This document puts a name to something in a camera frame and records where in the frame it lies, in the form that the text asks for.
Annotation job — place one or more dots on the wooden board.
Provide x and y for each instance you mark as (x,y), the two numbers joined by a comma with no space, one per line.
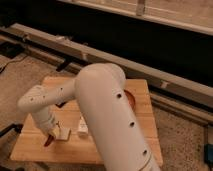
(82,150)

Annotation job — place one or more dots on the black device on floor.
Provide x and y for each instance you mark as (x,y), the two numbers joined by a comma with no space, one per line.
(10,50)

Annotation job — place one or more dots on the white sponge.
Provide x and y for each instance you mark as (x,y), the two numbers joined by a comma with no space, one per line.
(62,134)

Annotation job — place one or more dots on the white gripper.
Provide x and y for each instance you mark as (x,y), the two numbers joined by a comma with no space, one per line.
(46,121)

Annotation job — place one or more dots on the red round plate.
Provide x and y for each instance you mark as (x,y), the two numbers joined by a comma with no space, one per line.
(131,99)

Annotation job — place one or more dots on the blue object right edge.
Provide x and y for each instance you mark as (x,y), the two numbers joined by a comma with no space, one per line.
(208,154)

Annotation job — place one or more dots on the dark brown rectangular block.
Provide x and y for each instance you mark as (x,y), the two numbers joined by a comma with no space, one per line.
(60,105)

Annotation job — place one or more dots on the black clamp left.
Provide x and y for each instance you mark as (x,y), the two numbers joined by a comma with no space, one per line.
(16,127)

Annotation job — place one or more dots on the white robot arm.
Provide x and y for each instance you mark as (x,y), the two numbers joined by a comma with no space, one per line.
(99,90)

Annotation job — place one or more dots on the white plastic bottle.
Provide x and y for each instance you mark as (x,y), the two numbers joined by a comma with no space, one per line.
(82,127)

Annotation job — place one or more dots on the long aluminium rail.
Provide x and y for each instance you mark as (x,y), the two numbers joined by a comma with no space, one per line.
(39,42)

